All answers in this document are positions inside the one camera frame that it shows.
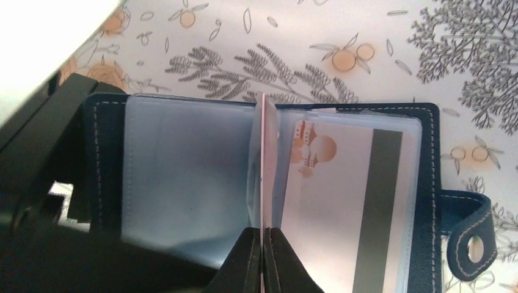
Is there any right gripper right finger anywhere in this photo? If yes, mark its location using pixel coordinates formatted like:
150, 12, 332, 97
263, 227, 323, 293

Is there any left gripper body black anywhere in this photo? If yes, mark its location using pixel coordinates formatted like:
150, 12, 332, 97
1, 74, 215, 292

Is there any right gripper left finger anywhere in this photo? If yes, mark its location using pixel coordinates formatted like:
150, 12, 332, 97
202, 227, 261, 293

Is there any white card black stripe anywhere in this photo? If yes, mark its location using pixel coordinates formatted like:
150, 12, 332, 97
281, 121, 416, 292

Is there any blue leather card holder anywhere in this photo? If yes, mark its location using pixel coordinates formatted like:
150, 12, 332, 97
82, 93, 497, 292

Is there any floral table mat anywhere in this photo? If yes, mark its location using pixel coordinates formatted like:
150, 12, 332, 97
60, 1, 517, 292

